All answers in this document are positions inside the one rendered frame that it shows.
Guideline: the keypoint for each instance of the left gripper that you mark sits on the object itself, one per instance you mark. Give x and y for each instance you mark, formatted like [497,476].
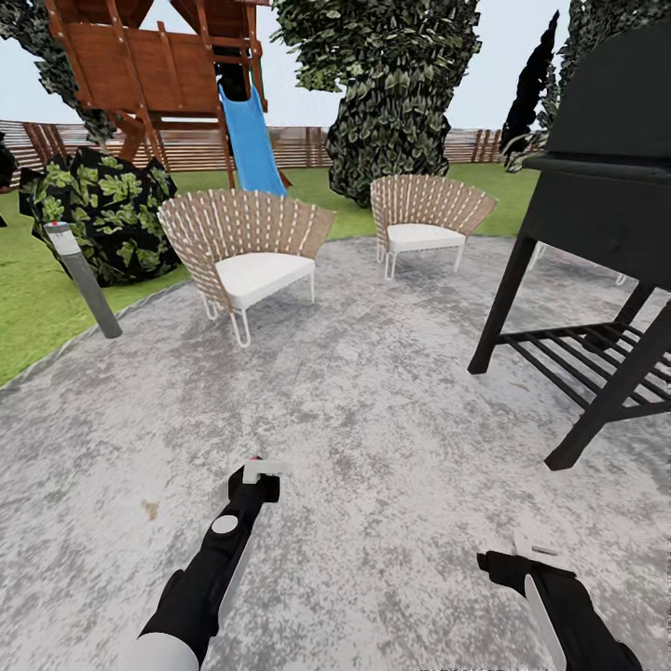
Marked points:
[266,490]

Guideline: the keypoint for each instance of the charcoal grill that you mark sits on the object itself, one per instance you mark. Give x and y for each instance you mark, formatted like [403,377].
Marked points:
[605,195]

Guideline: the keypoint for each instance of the bush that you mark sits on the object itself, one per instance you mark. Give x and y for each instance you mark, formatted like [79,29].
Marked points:
[110,206]
[390,123]
[538,137]

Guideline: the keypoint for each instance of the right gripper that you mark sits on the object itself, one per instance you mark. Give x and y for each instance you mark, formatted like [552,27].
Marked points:
[503,569]

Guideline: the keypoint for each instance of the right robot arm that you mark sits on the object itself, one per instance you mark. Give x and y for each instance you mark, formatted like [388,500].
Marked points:
[575,636]

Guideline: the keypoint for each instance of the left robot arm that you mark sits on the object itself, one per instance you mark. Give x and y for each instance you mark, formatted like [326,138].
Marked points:
[195,601]

